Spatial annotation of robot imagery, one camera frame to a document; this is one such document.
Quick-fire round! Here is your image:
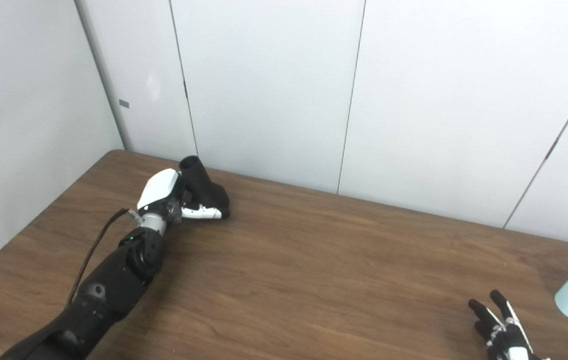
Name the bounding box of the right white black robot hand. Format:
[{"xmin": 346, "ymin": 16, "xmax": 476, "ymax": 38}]
[{"xmin": 468, "ymin": 289, "xmax": 550, "ymax": 360}]

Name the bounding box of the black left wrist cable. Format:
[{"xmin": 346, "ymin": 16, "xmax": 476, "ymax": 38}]
[{"xmin": 66, "ymin": 208, "xmax": 145, "ymax": 307}]

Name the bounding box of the black funnel-shaped nozzle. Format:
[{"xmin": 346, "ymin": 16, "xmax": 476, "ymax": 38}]
[{"xmin": 179, "ymin": 155, "xmax": 231, "ymax": 219}]

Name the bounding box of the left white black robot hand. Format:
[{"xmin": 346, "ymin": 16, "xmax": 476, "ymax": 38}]
[{"xmin": 136, "ymin": 168, "xmax": 224, "ymax": 224}]

